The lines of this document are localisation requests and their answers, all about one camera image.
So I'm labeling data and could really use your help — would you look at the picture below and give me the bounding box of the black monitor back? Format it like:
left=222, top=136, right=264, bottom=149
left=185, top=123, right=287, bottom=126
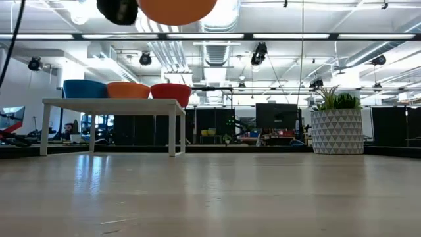
left=255, top=103, right=299, bottom=130

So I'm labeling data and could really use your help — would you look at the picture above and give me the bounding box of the desktop monitor with lit screen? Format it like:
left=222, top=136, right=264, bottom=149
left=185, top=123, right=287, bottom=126
left=0, top=105, right=26, bottom=129

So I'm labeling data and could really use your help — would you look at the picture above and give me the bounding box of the green artificial plant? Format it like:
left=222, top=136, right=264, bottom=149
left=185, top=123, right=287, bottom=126
left=312, top=84, right=362, bottom=111

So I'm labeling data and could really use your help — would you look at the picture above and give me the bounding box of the white LED light strip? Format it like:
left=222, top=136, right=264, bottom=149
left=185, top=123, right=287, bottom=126
left=81, top=34, right=159, bottom=40
left=337, top=34, right=416, bottom=40
left=252, top=34, right=331, bottom=40
left=166, top=34, right=245, bottom=40
left=0, top=34, right=75, bottom=40

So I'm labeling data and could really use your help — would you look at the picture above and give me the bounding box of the white triangle-patterned planter pot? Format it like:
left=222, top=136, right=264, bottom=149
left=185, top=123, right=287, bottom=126
left=310, top=108, right=365, bottom=155

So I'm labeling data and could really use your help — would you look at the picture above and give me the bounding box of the thin hanging cord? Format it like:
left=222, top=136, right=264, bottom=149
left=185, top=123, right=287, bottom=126
left=297, top=0, right=305, bottom=106

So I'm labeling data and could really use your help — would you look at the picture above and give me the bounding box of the small potted plant white pot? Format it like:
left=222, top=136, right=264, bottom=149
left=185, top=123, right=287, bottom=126
left=70, top=118, right=82, bottom=144

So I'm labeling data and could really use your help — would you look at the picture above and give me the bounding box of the person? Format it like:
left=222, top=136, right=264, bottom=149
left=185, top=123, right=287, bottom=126
left=61, top=122, right=75, bottom=142

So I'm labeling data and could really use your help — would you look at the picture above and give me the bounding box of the ribbed ceiling air duct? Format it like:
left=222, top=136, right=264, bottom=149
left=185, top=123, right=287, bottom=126
left=201, top=41, right=235, bottom=69

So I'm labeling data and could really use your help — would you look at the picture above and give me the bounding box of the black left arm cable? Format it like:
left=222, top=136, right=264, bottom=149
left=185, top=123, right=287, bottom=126
left=0, top=0, right=26, bottom=88

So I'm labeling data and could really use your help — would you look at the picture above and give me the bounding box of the large round ceiling duct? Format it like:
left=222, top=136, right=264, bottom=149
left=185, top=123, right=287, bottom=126
left=196, top=0, right=241, bottom=33

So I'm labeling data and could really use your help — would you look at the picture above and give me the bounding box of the black room partition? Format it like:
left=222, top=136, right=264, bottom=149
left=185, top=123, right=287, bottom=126
left=371, top=106, right=421, bottom=148
left=113, top=108, right=236, bottom=145

